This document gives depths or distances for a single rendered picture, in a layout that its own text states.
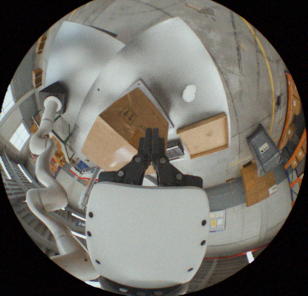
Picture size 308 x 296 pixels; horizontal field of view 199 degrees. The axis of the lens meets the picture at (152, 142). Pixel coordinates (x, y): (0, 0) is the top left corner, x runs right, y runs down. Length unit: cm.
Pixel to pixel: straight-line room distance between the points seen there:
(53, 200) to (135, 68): 64
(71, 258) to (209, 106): 66
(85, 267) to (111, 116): 34
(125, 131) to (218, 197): 461
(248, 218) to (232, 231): 82
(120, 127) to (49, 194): 40
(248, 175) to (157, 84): 330
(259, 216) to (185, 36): 506
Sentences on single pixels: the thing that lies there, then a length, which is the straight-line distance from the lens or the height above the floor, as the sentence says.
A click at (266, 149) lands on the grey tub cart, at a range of 204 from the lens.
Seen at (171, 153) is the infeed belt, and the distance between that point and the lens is 59.
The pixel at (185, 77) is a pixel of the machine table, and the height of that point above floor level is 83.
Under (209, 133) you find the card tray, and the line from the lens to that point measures 57.
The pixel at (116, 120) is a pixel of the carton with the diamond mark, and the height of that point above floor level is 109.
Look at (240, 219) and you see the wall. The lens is 469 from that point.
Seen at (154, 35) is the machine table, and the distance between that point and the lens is 46.
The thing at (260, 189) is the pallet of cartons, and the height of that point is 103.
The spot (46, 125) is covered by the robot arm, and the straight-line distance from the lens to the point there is 76.
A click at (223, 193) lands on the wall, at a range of 467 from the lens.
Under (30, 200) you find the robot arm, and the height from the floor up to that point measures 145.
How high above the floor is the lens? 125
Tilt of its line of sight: 43 degrees down
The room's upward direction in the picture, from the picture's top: 165 degrees counter-clockwise
